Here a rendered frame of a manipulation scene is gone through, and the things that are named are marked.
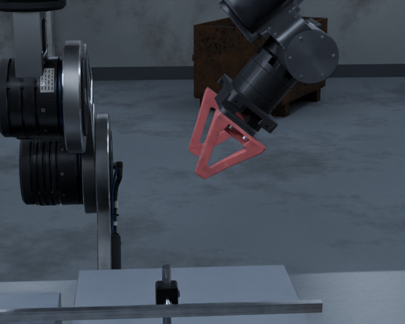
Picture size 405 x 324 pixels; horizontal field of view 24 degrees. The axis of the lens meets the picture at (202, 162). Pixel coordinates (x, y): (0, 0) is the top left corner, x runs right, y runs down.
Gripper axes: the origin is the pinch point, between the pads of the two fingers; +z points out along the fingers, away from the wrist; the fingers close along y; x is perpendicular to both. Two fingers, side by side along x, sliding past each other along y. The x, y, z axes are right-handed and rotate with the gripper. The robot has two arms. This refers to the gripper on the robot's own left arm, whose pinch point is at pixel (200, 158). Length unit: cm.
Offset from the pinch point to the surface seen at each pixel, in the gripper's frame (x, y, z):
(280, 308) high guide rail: 22.3, -5.3, 10.1
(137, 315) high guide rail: 8.2, -5.5, 22.0
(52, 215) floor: 43, -340, 124
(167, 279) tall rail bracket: 9.8, -11.1, 17.5
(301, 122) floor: 172, -538, 23
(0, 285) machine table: -1, -47, 46
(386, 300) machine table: 48, -35, 6
